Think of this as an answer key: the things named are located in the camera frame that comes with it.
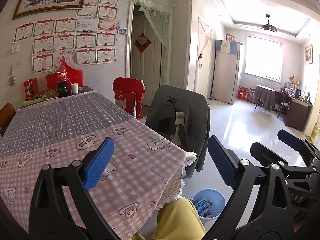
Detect dark wooden chair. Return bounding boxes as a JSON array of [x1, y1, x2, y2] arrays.
[[275, 90, 292, 118]]

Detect red gift bag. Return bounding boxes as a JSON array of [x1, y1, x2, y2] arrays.
[[46, 62, 83, 92]]

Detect white door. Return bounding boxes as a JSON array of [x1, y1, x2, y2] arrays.
[[130, 20, 163, 98]]

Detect blue plastic bucket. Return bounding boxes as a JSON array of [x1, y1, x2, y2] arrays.
[[190, 189, 227, 227]]

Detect red diamond door decoration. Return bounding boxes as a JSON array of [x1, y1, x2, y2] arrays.
[[134, 32, 152, 53]]

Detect blue white packet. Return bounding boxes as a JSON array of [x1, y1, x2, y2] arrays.
[[195, 197, 214, 213]]

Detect red carton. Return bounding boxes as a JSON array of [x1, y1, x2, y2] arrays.
[[237, 86, 249, 102]]

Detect green lace curtain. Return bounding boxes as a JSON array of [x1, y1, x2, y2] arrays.
[[132, 0, 173, 85]]

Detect grey grid tablecloth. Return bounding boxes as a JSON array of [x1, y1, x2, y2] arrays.
[[0, 90, 137, 158]]

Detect silver refrigerator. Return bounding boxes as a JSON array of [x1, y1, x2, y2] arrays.
[[211, 39, 242, 105]]

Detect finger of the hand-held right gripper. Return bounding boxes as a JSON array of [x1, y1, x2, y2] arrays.
[[250, 142, 288, 169], [277, 129, 320, 168]]

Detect dark wooden desk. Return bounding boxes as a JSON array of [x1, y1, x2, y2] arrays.
[[284, 94, 313, 132]]

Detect grey jacket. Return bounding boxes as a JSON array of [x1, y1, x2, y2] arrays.
[[145, 85, 211, 180]]

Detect cola bottle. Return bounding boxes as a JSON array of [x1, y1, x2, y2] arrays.
[[57, 59, 68, 97]]

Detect green flat boxes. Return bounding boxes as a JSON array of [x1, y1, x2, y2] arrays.
[[22, 90, 59, 107]]

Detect framed wall picture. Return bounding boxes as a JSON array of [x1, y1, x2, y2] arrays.
[[304, 44, 313, 65]]

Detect red picture box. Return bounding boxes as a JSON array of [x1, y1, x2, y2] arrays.
[[24, 78, 38, 98]]

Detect brown wooden chair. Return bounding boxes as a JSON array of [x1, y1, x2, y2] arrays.
[[0, 103, 17, 137]]

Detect wall of red-bordered certificates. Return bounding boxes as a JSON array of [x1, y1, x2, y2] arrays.
[[14, 0, 119, 75]]

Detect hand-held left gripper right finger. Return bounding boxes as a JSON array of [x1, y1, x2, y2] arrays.
[[205, 135, 304, 240]]

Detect pink door curtain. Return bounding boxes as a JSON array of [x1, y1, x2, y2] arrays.
[[197, 17, 213, 80]]

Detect ceiling fan lamp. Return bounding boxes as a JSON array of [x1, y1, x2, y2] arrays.
[[261, 14, 278, 33]]

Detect pink checked tablecloth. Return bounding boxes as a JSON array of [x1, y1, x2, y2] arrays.
[[0, 119, 198, 233]]

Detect colourful desk ornaments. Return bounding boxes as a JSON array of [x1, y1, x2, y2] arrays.
[[285, 74, 302, 92]]

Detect bright window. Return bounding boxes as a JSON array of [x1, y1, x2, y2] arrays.
[[244, 36, 284, 82]]

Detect person's yellow trousers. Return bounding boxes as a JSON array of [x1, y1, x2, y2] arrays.
[[130, 196, 207, 240]]

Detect round table brown cloth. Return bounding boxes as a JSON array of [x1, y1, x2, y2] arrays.
[[254, 85, 278, 115]]

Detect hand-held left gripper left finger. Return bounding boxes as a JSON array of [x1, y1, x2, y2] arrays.
[[29, 137, 119, 240]]

